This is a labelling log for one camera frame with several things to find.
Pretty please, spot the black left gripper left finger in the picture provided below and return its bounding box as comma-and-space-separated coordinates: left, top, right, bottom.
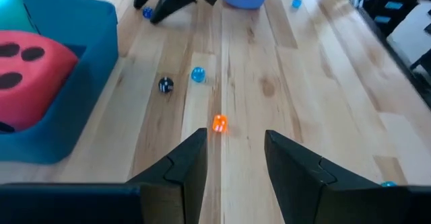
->
0, 127, 209, 224

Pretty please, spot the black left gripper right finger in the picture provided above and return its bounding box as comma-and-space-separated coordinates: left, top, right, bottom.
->
264, 129, 431, 224

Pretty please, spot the small black die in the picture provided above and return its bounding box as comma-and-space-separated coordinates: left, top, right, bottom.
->
158, 77, 174, 94

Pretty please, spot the large red foam die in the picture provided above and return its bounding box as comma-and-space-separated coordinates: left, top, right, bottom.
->
0, 30, 79, 133

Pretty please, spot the small orange die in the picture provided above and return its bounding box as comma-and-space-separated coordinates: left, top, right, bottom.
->
211, 114, 228, 133

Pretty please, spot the large teal foam die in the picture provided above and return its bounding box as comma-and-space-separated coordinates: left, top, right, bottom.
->
0, 0, 38, 35

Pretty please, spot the blue plastic bin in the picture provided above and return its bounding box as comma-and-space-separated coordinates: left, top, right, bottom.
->
0, 0, 119, 165

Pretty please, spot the black aluminium table frame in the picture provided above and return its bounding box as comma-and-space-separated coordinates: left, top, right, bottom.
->
336, 0, 431, 110

